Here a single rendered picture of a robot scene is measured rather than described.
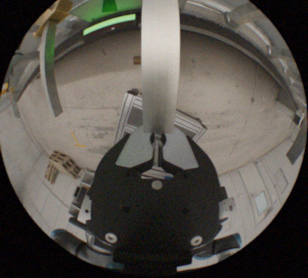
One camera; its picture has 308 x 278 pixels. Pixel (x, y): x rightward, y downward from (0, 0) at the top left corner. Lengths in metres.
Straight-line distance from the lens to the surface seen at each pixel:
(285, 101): 2.72
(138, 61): 0.88
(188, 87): 1.00
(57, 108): 0.27
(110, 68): 1.06
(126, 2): 0.28
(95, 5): 0.29
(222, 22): 0.35
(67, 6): 0.32
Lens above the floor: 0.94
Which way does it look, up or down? 59 degrees down
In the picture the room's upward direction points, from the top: 174 degrees counter-clockwise
